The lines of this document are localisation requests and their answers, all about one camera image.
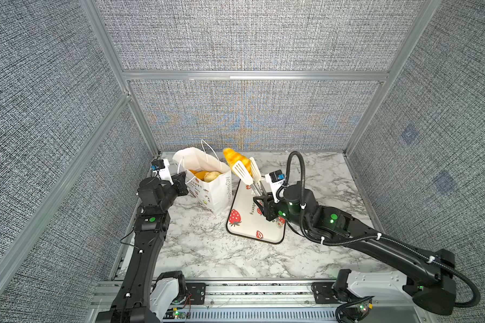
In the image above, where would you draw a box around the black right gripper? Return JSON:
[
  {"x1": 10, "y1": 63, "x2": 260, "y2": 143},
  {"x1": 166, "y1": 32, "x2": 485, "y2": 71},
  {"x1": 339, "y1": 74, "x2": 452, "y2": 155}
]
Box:
[{"x1": 254, "y1": 192, "x2": 314, "y2": 236}]

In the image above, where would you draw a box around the striped croissant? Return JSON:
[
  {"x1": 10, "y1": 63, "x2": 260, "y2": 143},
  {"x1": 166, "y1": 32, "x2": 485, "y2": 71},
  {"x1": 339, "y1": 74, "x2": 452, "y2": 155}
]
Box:
[
  {"x1": 223, "y1": 148, "x2": 252, "y2": 174},
  {"x1": 190, "y1": 170, "x2": 209, "y2": 181}
]

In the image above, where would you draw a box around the round bun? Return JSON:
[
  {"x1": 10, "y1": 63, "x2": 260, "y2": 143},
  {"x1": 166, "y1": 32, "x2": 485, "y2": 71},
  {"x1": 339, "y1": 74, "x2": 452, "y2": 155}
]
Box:
[{"x1": 203, "y1": 171, "x2": 221, "y2": 182}]

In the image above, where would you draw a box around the white paper gift bag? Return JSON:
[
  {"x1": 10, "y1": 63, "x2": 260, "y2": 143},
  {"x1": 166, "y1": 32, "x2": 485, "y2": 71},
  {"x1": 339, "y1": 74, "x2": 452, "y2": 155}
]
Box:
[{"x1": 172, "y1": 140, "x2": 233, "y2": 215}]

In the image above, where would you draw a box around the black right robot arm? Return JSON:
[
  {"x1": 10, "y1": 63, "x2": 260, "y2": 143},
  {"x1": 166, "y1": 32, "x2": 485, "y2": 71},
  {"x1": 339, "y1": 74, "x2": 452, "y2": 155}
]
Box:
[{"x1": 253, "y1": 183, "x2": 456, "y2": 316}]

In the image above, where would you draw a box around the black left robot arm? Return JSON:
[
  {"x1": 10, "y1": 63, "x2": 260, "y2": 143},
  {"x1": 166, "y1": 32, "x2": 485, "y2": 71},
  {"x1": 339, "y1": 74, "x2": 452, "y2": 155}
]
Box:
[{"x1": 96, "y1": 172, "x2": 188, "y2": 322}]

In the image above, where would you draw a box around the white strawberry-print tray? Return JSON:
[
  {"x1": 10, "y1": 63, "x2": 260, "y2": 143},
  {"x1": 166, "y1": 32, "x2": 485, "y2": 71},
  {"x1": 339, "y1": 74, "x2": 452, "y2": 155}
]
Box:
[{"x1": 226, "y1": 181, "x2": 286, "y2": 244}]

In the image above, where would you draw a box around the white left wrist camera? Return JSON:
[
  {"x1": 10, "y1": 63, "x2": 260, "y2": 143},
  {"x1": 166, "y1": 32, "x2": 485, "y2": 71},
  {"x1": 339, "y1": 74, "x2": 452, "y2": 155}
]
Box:
[{"x1": 150, "y1": 158, "x2": 174, "y2": 184}]

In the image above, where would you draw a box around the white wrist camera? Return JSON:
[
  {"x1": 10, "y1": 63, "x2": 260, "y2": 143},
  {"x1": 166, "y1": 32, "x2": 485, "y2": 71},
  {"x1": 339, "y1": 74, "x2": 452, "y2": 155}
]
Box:
[
  {"x1": 150, "y1": 158, "x2": 174, "y2": 184},
  {"x1": 265, "y1": 170, "x2": 285, "y2": 203}
]

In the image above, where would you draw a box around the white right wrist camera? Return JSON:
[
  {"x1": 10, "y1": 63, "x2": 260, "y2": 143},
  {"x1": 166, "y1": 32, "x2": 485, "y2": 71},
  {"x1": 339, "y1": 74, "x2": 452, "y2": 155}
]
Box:
[{"x1": 265, "y1": 170, "x2": 285, "y2": 203}]

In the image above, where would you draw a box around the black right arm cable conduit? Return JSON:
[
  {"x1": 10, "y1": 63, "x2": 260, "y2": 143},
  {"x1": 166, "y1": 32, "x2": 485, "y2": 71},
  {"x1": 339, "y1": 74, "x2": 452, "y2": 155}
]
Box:
[{"x1": 284, "y1": 151, "x2": 482, "y2": 309}]

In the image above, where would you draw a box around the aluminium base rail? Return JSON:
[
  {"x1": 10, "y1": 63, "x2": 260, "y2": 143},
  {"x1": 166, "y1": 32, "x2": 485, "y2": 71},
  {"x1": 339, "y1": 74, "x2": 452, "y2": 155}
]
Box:
[{"x1": 84, "y1": 279, "x2": 438, "y2": 322}]

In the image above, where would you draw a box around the aluminium cage frame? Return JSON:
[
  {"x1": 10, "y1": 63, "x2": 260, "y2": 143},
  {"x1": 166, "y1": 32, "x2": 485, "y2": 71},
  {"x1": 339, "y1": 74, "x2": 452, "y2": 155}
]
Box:
[{"x1": 0, "y1": 0, "x2": 443, "y2": 308}]

